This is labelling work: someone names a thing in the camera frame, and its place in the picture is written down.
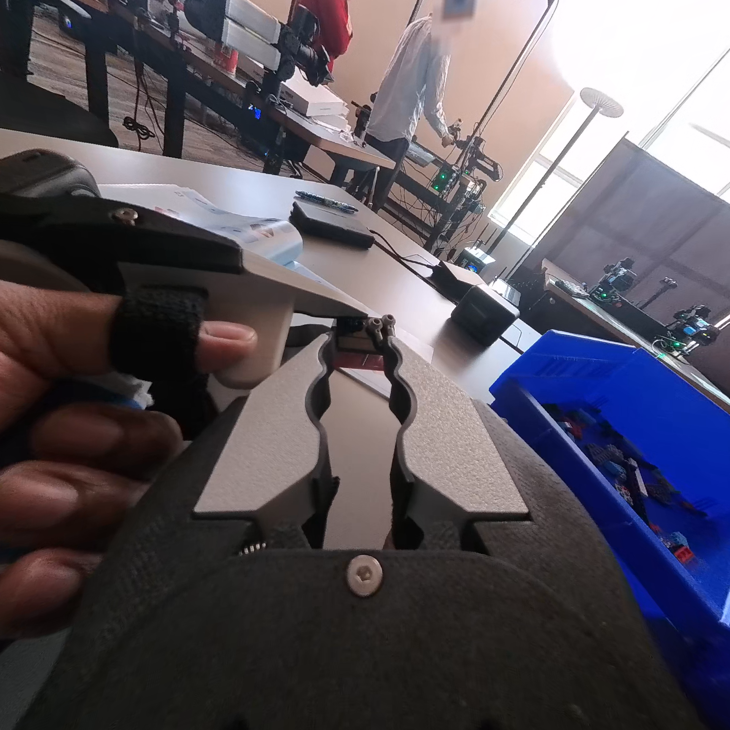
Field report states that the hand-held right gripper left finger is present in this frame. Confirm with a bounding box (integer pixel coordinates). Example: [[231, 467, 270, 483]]
[[193, 334, 343, 538]]

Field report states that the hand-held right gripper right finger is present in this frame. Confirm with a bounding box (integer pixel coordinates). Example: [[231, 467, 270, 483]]
[[387, 335, 529, 539]]

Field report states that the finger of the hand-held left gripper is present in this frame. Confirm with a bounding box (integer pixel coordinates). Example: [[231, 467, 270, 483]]
[[116, 250, 373, 390]]

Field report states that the black and red brick assembly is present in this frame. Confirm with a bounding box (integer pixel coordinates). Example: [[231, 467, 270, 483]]
[[332, 316, 395, 373]]

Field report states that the grey desk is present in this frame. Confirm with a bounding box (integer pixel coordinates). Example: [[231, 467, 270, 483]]
[[0, 128, 543, 551]]

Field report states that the person's left hand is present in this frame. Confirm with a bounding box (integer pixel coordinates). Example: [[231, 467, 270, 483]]
[[0, 281, 258, 643]]

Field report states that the open brick instruction booklet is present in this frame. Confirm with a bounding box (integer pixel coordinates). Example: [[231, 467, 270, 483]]
[[100, 184, 434, 400]]

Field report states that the black power bank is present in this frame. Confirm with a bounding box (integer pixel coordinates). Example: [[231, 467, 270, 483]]
[[289, 200, 375, 251]]

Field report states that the blue patterned pen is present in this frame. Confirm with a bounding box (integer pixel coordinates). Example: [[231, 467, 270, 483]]
[[294, 189, 360, 213]]

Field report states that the black cube-shaped device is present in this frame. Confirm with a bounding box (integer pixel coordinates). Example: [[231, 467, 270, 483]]
[[450, 283, 521, 347]]

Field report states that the black office chair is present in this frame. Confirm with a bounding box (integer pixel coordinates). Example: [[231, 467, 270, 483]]
[[0, 71, 119, 150]]

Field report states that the pile of loose toy bricks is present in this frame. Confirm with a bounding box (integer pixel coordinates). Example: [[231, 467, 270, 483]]
[[542, 402, 708, 565]]

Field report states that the large blue plastic bin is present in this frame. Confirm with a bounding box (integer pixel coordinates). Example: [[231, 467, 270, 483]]
[[489, 330, 730, 730]]

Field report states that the long wooden table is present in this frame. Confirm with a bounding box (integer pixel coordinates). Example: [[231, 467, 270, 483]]
[[74, 0, 395, 189]]

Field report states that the flat black power adapter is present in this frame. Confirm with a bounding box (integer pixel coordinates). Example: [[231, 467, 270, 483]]
[[429, 259, 487, 298]]

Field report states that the stack of white boxes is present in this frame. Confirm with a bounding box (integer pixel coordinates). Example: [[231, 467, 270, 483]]
[[284, 73, 350, 131]]

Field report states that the black robot workstation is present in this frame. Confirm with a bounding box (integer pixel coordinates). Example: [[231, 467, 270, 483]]
[[399, 134, 505, 252]]

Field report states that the dark partition panel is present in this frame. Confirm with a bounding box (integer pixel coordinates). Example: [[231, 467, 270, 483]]
[[516, 137, 730, 343]]

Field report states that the tall floor lamp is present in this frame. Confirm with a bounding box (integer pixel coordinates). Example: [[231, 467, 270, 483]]
[[490, 86, 625, 257]]

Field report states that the bright window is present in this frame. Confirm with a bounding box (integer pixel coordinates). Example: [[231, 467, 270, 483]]
[[487, 54, 730, 229]]

